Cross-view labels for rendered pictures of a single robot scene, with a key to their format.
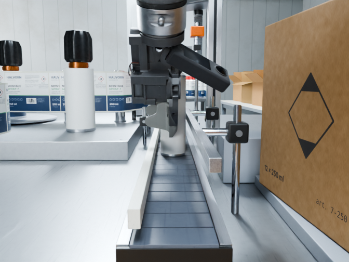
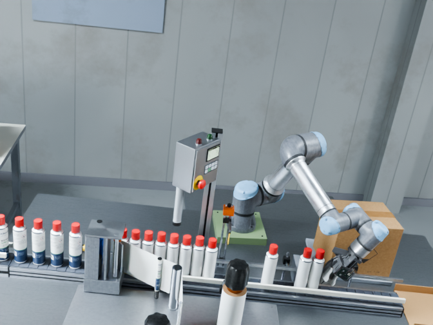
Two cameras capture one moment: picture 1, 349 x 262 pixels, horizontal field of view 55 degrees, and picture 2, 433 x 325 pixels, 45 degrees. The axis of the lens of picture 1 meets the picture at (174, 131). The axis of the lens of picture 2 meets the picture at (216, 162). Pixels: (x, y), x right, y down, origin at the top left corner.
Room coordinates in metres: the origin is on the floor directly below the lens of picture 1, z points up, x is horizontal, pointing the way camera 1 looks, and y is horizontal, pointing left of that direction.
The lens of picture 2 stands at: (1.22, 1.82, 2.26)
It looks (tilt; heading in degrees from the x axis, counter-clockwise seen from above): 25 degrees down; 268
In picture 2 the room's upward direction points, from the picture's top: 8 degrees clockwise
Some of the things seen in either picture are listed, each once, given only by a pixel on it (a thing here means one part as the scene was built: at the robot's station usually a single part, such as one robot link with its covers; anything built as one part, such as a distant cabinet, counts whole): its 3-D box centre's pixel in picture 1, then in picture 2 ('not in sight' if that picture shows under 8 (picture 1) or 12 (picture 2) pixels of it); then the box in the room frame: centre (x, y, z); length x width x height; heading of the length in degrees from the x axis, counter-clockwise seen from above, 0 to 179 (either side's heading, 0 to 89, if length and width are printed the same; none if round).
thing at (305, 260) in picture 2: not in sight; (303, 269); (0.73, 0.01, 0.98); 0.05 x 0.05 x 0.20
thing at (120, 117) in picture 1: (119, 96); (174, 287); (1.25, 0.20, 0.97); 0.05 x 0.05 x 0.19
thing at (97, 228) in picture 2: not in sight; (106, 229); (1.54, 0.11, 1.14); 0.14 x 0.11 x 0.01; 1
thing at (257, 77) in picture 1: (271, 87); not in sight; (3.47, -0.99, 0.97); 0.45 x 0.44 x 0.37; 99
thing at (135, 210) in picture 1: (156, 131); (278, 287); (0.83, 0.04, 0.91); 1.07 x 0.01 x 0.02; 1
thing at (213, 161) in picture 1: (186, 112); (279, 267); (0.83, -0.03, 0.96); 1.07 x 0.01 x 0.01; 1
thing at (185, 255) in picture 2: not in sight; (185, 257); (1.23, 0.01, 0.98); 0.05 x 0.05 x 0.20
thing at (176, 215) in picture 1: (171, 132); (209, 284); (1.12, 0.01, 0.86); 1.65 x 0.08 x 0.04; 1
